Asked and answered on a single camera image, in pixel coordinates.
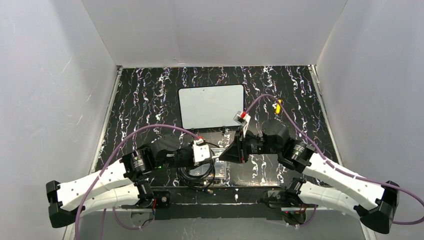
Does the small white whiteboard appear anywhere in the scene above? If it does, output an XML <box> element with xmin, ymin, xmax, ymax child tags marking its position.
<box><xmin>177</xmin><ymin>84</ymin><xmax>245</xmax><ymax>130</ymax></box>

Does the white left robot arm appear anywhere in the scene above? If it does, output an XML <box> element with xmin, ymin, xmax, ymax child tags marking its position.
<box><xmin>46</xmin><ymin>135</ymin><xmax>205</xmax><ymax>228</ymax></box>

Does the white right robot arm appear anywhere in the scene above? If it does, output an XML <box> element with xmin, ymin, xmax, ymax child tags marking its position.
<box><xmin>219</xmin><ymin>119</ymin><xmax>400</xmax><ymax>234</ymax></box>

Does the clear plastic parts box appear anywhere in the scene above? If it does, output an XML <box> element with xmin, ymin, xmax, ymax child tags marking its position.
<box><xmin>176</xmin><ymin>144</ymin><xmax>227</xmax><ymax>189</ymax></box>

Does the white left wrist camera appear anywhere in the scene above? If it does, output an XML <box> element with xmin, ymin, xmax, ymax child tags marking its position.
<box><xmin>192</xmin><ymin>137</ymin><xmax>212</xmax><ymax>166</ymax></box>

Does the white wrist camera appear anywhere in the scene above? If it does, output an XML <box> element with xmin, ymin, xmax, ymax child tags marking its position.
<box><xmin>192</xmin><ymin>137</ymin><xmax>212</xmax><ymax>166</ymax></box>
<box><xmin>233</xmin><ymin>111</ymin><xmax>251</xmax><ymax>137</ymax></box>

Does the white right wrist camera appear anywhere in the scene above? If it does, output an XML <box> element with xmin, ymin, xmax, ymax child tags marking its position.
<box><xmin>233</xmin><ymin>111</ymin><xmax>251</xmax><ymax>137</ymax></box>

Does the aluminium front rail frame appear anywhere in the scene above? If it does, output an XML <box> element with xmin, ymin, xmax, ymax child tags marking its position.
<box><xmin>70</xmin><ymin>187</ymin><xmax>369</xmax><ymax>213</ymax></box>

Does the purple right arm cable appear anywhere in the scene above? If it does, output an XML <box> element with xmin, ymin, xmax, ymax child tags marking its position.
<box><xmin>243</xmin><ymin>94</ymin><xmax>424</xmax><ymax>226</ymax></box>

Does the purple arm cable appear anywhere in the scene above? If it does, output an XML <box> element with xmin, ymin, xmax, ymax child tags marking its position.
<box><xmin>74</xmin><ymin>124</ymin><xmax>205</xmax><ymax>240</ymax></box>
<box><xmin>243</xmin><ymin>94</ymin><xmax>424</xmax><ymax>226</ymax></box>

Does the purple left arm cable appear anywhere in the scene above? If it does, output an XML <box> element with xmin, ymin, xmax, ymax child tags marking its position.
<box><xmin>74</xmin><ymin>124</ymin><xmax>205</xmax><ymax>240</ymax></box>

